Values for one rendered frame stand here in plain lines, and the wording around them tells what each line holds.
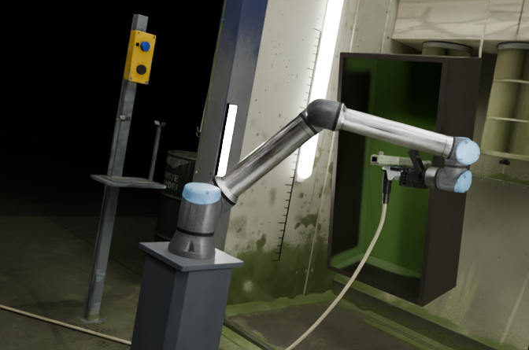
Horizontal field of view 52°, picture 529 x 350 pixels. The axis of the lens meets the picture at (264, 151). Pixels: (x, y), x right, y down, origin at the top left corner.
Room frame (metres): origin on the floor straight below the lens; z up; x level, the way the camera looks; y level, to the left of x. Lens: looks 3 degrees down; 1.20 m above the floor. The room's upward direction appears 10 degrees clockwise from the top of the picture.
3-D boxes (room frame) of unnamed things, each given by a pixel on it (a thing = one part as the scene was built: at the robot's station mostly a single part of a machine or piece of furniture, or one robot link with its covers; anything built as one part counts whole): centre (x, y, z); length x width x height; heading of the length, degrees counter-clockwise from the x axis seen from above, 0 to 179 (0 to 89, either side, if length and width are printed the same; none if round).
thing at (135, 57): (2.80, 0.72, 1.42); 0.12 x 0.06 x 0.26; 134
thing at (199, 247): (2.13, 0.22, 0.69); 0.19 x 0.19 x 0.10
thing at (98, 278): (2.84, 0.76, 0.82); 0.06 x 0.06 x 1.64; 44
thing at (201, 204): (2.14, 0.22, 0.83); 0.17 x 0.15 x 0.18; 173
